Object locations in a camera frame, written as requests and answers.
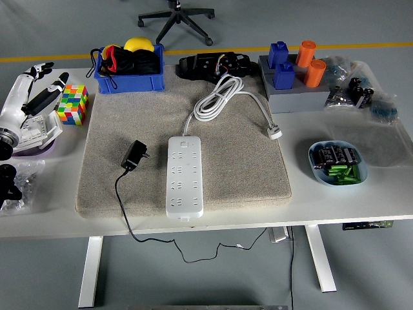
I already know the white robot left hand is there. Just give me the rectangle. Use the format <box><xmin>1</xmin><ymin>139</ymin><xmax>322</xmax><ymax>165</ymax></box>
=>
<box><xmin>0</xmin><ymin>61</ymin><xmax>70</xmax><ymax>135</ymax></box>

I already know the black plug with cord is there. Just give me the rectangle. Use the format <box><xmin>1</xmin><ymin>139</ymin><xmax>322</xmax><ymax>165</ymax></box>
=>
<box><xmin>114</xmin><ymin>139</ymin><xmax>268</xmax><ymax>263</ymax></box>

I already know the white power strip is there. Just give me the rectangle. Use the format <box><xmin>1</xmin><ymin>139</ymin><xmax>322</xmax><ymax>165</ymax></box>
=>
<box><xmin>165</xmin><ymin>135</ymin><xmax>205</xmax><ymax>222</ymax></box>

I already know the multicolour puzzle cube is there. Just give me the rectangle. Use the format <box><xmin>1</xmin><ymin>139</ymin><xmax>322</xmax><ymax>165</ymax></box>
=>
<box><xmin>57</xmin><ymin>84</ymin><xmax>90</xmax><ymax>126</ymax></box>

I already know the clear bag of metal screws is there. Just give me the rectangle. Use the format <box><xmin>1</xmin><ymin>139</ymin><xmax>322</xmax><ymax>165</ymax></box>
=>
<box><xmin>0</xmin><ymin>160</ymin><xmax>46</xmax><ymax>216</ymax></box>

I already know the blue plastic bin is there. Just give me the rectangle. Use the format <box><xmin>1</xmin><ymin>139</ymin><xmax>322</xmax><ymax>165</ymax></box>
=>
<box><xmin>93</xmin><ymin>44</ymin><xmax>165</xmax><ymax>95</ymax></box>

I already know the yellow ball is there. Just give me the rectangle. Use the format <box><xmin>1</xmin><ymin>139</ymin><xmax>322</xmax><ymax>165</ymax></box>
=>
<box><xmin>123</xmin><ymin>37</ymin><xmax>155</xmax><ymax>52</ymax></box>

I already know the black office chair base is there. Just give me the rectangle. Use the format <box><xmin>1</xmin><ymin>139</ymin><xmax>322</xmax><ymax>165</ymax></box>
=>
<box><xmin>137</xmin><ymin>0</ymin><xmax>216</xmax><ymax>47</ymax></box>

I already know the white table leg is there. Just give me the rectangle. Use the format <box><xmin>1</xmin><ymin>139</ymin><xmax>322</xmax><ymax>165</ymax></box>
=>
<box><xmin>305</xmin><ymin>225</ymin><xmax>338</xmax><ymax>294</ymax></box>
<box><xmin>78</xmin><ymin>236</ymin><xmax>104</xmax><ymax>309</ymax></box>

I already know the black electronic device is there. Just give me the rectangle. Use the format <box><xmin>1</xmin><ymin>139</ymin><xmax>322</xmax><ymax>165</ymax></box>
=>
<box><xmin>176</xmin><ymin>50</ymin><xmax>254</xmax><ymax>81</ymax></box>

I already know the grey-brown mat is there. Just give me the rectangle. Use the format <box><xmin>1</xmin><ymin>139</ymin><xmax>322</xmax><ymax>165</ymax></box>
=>
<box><xmin>74</xmin><ymin>63</ymin><xmax>293</xmax><ymax>220</ymax></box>

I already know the blue block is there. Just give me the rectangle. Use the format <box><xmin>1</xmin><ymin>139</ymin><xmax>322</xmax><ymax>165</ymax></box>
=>
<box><xmin>272</xmin><ymin>61</ymin><xmax>296</xmax><ymax>90</ymax></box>
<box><xmin>267</xmin><ymin>41</ymin><xmax>289</xmax><ymax>69</ymax></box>

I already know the grey block base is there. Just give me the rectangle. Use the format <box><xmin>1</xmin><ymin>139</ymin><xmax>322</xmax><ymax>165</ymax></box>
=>
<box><xmin>257</xmin><ymin>54</ymin><xmax>332</xmax><ymax>114</ymax></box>

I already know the orange cylinder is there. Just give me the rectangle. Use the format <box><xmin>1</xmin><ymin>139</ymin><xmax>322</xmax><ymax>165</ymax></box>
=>
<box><xmin>295</xmin><ymin>39</ymin><xmax>316</xmax><ymax>68</ymax></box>
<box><xmin>303</xmin><ymin>59</ymin><xmax>327</xmax><ymax>88</ymax></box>

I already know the light blue bowl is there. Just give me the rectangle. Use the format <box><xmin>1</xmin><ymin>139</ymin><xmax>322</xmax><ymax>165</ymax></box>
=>
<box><xmin>308</xmin><ymin>139</ymin><xmax>368</xmax><ymax>187</ymax></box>

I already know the clear bag of blue parts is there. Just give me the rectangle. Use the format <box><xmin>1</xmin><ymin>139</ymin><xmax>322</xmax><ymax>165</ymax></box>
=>
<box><xmin>322</xmin><ymin>55</ymin><xmax>352</xmax><ymax>85</ymax></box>
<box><xmin>367</xmin><ymin>92</ymin><xmax>399</xmax><ymax>125</ymax></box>

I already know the clear bag of dark parts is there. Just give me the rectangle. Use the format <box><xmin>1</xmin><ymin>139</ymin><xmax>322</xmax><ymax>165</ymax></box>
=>
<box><xmin>324</xmin><ymin>85</ymin><xmax>356</xmax><ymax>110</ymax></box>

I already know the clear bag of black capacitors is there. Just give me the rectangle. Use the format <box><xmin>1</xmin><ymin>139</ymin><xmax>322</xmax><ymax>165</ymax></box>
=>
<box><xmin>347</xmin><ymin>76</ymin><xmax>375</xmax><ymax>107</ymax></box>

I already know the large empty clear bag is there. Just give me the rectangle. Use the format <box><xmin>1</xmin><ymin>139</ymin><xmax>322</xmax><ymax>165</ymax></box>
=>
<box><xmin>325</xmin><ymin>61</ymin><xmax>413</xmax><ymax>167</ymax></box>

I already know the black table control panel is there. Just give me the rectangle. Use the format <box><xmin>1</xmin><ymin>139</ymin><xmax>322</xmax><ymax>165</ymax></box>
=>
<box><xmin>342</xmin><ymin>220</ymin><xmax>395</xmax><ymax>231</ymax></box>

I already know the black drawstring bag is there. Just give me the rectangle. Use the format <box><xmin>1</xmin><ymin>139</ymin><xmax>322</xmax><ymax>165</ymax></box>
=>
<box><xmin>86</xmin><ymin>45</ymin><xmax>162</xmax><ymax>90</ymax></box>

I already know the white coiled power cord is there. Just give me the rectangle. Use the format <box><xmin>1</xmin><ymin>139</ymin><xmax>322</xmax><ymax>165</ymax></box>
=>
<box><xmin>182</xmin><ymin>74</ymin><xmax>284</xmax><ymax>140</ymax></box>

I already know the silver metal bracket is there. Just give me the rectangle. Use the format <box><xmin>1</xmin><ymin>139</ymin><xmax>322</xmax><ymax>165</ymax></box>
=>
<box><xmin>268</xmin><ymin>227</ymin><xmax>290</xmax><ymax>243</ymax></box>

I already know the thin black hanging cable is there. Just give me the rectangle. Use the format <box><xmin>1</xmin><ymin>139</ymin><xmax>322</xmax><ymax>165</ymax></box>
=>
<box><xmin>288</xmin><ymin>225</ymin><xmax>296</xmax><ymax>310</ymax></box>

